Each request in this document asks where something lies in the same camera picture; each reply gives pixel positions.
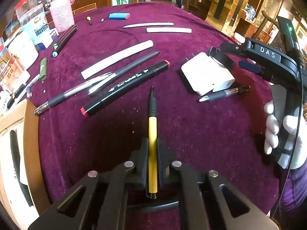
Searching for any white flat stick far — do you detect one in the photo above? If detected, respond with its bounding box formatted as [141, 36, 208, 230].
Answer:
[123, 22, 174, 29]

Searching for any black markers bundle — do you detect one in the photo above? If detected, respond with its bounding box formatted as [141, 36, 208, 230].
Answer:
[52, 24, 78, 58]

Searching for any purple sleeved right forearm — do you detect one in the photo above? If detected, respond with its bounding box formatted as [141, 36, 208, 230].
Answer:
[280, 161, 306, 229]

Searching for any clear gel pen grey grip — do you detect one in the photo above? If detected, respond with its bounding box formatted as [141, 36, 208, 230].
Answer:
[34, 72, 112, 116]

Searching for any long white stick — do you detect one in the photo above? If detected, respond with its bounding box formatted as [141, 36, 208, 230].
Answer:
[81, 40, 154, 80]

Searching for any short grey grip pen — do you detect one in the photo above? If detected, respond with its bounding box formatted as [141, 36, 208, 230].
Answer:
[198, 86, 250, 102]

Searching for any white blue tissue pack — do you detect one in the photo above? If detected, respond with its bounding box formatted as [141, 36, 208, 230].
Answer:
[22, 16, 53, 50]

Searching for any yellow black pen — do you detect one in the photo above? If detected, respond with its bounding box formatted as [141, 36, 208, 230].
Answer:
[148, 87, 158, 199]

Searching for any black red-capped marker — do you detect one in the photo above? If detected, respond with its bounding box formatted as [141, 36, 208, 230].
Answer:
[80, 60, 170, 118]

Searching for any pink woven cup sleeve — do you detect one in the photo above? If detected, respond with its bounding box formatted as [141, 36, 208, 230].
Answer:
[50, 0, 74, 33]

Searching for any white power adapter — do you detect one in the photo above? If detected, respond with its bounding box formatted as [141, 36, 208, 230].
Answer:
[181, 52, 235, 96]

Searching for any white gloved right hand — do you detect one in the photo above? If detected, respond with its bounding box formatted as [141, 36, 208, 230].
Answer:
[263, 100, 307, 170]

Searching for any black electrical tape roll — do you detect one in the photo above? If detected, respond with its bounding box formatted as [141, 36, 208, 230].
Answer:
[209, 46, 235, 70]

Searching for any cardboard tray box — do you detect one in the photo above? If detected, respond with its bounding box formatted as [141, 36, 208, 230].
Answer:
[1, 99, 50, 229]

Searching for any blue lighter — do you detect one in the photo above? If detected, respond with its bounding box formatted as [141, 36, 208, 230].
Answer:
[108, 12, 130, 20]

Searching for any dark grey slim pen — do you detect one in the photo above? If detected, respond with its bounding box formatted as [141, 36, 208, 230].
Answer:
[88, 50, 160, 97]

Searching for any white flat stick near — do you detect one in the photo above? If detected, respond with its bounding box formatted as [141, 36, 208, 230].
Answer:
[146, 27, 192, 33]

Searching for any red-lid plastic jar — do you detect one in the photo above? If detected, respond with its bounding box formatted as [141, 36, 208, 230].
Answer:
[15, 0, 37, 20]

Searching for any green pocket knife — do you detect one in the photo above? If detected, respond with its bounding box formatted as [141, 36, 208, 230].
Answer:
[39, 58, 47, 82]

